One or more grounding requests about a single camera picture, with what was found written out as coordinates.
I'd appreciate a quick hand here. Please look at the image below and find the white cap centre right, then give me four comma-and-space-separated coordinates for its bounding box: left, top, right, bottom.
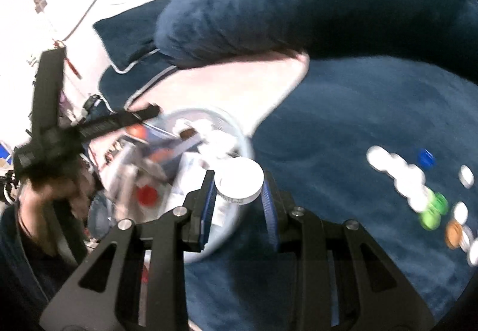
453, 202, 468, 225

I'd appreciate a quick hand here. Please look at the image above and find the clear silver rimmed lid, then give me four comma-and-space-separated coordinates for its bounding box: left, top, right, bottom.
459, 225, 474, 253

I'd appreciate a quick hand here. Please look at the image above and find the green cap open far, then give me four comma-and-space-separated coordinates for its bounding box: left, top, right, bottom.
432, 193, 449, 215

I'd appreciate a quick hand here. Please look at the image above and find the blue mesh basket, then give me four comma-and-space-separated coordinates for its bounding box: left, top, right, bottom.
88, 109, 254, 241

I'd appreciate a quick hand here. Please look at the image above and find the blue plush bed cover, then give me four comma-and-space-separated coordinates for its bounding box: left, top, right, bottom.
185, 57, 477, 330

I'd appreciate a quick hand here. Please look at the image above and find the white cap lone top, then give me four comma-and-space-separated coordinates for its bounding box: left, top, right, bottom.
459, 165, 475, 189

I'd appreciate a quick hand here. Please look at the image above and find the green cap open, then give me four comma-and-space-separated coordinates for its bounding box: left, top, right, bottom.
432, 193, 449, 215
420, 208, 442, 231

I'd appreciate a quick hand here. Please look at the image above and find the blue orange medicine box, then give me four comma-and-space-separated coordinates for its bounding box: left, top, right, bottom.
123, 123, 203, 177

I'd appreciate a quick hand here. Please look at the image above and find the large orange cap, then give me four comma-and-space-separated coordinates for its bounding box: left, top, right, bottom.
445, 219, 463, 249

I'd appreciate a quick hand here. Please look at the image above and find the blue rolled plush blanket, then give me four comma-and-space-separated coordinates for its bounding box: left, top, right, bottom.
154, 0, 477, 73

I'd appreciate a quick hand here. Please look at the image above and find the blue pillow white piping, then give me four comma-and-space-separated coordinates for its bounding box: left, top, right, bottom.
93, 0, 171, 74

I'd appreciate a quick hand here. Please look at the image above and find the red pink cap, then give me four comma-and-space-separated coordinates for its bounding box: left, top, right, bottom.
136, 185, 158, 208

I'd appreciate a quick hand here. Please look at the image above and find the large white cap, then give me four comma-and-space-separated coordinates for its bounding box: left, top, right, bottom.
215, 157, 265, 205
467, 238, 478, 266

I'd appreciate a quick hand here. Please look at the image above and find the green cap open near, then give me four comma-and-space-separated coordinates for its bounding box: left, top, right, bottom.
420, 208, 442, 231

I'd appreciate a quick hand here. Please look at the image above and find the pink bed sheet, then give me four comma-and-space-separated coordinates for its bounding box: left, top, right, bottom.
128, 50, 310, 136

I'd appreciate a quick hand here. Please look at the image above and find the person left hand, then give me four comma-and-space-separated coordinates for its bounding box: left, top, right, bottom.
18, 159, 95, 256

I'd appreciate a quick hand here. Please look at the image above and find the blue bottle cap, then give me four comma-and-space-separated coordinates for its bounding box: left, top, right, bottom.
417, 149, 436, 171

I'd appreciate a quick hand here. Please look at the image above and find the white cap far left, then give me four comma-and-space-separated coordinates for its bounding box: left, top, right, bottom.
366, 145, 391, 172

